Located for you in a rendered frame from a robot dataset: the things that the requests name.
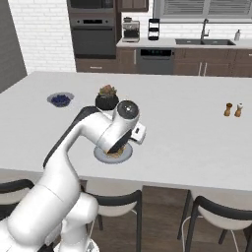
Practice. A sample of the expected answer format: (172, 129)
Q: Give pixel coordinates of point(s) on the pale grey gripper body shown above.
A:
(137, 140)

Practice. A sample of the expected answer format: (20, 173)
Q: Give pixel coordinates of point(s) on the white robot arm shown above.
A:
(62, 183)

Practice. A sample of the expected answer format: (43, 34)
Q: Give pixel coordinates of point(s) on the brown pancake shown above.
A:
(118, 153)

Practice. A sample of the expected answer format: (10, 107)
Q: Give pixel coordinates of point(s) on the grey plate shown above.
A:
(126, 154)

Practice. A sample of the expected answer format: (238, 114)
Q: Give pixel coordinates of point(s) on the black pot with plant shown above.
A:
(106, 100)

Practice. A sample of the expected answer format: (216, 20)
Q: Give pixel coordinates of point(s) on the black and white chair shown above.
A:
(223, 213)
(121, 203)
(13, 187)

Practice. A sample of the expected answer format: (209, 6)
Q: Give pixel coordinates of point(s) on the dark dishwasher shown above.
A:
(155, 61)

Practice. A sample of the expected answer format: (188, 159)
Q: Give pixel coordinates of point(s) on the brown base cupboards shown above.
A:
(213, 63)
(105, 65)

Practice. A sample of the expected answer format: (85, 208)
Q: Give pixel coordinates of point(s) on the bowl of blueberries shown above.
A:
(60, 99)

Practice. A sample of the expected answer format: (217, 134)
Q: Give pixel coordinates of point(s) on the brown pepper shaker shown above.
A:
(228, 110)

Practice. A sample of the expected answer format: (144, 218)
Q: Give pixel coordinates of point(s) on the silver coffee machine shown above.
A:
(131, 30)

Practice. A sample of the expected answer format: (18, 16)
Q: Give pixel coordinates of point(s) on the black tiered stand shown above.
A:
(153, 29)

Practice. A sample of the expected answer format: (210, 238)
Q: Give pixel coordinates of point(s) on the dark built-in oven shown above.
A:
(93, 36)

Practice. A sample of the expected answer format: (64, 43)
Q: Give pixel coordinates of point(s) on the dark sink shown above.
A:
(205, 42)

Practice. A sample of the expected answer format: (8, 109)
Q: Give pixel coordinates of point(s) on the grey tap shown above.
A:
(204, 29)

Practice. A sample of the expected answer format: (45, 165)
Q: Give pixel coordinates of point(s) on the white soap bottle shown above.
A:
(237, 35)

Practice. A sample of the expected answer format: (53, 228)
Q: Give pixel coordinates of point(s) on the window with blinds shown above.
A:
(203, 8)

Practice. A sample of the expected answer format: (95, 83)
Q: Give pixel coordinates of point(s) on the brown wall cupboard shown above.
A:
(133, 4)

